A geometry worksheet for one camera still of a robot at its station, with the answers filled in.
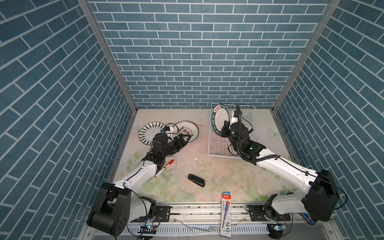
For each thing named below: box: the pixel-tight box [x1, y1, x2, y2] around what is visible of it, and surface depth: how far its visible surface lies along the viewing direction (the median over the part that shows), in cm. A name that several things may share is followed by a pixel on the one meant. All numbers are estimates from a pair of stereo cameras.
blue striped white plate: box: [138, 121, 166, 146], surface depth 110 cm
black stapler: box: [187, 173, 206, 188], surface depth 85 cm
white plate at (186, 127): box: [173, 120, 199, 144], surface depth 109 cm
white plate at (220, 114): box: [211, 104, 231, 136], surface depth 87 cm
